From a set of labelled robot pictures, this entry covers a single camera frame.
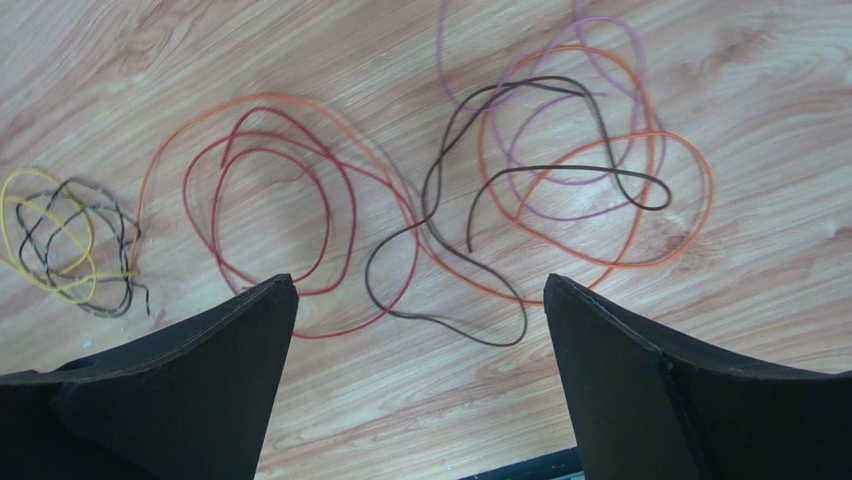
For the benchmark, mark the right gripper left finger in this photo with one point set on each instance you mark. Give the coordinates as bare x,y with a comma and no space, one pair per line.
190,401

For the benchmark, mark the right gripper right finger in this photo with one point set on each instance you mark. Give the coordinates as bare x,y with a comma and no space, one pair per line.
649,402

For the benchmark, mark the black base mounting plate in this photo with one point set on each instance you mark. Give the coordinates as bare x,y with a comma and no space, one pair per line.
564,464

